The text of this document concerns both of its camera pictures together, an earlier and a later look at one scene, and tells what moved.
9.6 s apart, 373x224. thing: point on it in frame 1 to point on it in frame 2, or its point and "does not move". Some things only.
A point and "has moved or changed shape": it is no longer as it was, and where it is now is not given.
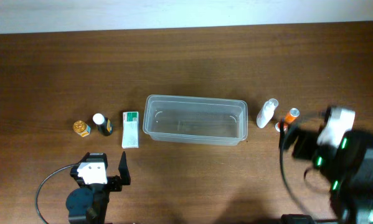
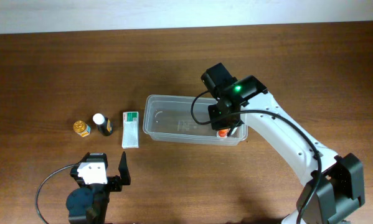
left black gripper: [114, 180] does not move
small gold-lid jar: [81, 129] does not move
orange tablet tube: [294, 113] to [222, 132]
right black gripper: [307, 139] to [217, 122]
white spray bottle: [265, 114] has moved or changed shape
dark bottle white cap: [103, 124] does not move
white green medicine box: [130, 130] does not move
